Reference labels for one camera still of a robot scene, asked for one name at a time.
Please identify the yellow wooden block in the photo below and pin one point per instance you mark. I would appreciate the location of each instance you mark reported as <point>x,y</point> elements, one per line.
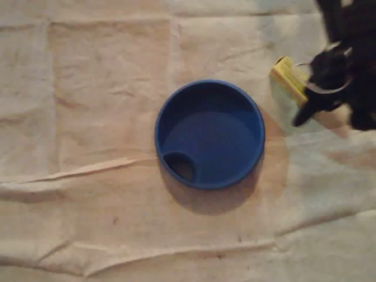
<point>286,73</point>

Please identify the blue round plastic bowl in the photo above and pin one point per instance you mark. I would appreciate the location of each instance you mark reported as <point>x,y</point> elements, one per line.
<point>217,141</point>

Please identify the white wrinkled table cloth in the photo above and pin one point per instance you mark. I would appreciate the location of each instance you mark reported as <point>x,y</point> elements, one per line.
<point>88,117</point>

